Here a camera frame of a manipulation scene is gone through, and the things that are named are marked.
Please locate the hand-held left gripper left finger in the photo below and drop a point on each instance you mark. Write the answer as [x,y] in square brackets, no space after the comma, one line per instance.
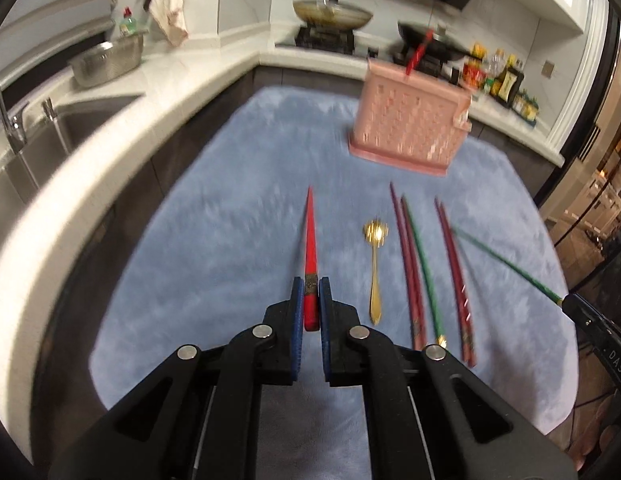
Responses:
[296,320]

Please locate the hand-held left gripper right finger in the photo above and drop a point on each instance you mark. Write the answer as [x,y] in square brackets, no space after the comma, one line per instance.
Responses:
[325,330]

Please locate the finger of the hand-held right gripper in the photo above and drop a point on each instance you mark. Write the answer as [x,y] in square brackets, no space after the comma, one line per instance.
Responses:
[583,312]

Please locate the gold spoon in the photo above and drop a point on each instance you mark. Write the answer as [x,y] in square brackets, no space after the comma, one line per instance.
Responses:
[375,280]

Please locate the green chopstick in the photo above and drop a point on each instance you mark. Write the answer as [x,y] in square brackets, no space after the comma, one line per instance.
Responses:
[510,270]
[427,285]

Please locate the dark red chopstick pair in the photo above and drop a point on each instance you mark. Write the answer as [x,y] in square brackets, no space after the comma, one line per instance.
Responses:
[396,225]

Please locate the pink perforated utensil holder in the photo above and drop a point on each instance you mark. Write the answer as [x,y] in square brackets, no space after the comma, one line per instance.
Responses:
[405,120]

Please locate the blue plush mat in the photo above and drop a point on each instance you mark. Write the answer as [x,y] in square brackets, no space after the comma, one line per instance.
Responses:
[230,160]

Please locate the black framed glass door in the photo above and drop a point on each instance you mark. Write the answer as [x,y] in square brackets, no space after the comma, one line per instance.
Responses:
[605,110]

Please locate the tray of small jars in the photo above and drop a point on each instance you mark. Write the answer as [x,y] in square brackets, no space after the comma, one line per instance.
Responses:
[525,105]

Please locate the dark soy sauce bottle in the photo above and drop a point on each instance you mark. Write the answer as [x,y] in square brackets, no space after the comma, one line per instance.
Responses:
[508,82]

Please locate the white kitchen counter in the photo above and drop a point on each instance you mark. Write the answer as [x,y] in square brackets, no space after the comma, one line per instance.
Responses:
[140,125]

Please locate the clear oil bottle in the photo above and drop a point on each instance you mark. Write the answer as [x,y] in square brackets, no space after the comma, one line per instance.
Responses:
[494,67]

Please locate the red label jar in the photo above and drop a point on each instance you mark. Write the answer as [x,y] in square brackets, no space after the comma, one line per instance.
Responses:
[473,75]

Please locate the black gas stove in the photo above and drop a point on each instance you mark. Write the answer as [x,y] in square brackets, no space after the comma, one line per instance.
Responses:
[320,40]

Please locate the steel sink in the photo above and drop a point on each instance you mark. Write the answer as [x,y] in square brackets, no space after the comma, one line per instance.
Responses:
[75,120]

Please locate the wok with glass lid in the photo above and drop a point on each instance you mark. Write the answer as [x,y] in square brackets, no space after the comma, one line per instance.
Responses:
[330,15]

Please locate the black wok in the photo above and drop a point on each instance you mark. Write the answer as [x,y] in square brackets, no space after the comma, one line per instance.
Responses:
[415,35]

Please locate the small chrome tap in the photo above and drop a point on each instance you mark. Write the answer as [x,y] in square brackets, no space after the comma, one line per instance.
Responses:
[53,115]

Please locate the white hanging towel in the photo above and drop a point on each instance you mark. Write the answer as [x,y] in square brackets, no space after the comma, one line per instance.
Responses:
[170,5]

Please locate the green dish soap bottle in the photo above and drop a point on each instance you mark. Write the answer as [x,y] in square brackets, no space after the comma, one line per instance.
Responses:
[128,25]

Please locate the tall chrome faucet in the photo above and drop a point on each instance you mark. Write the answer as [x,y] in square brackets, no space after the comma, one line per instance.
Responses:
[13,125]

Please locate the wall outlet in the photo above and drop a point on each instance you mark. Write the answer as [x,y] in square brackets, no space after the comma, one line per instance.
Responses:
[548,67]

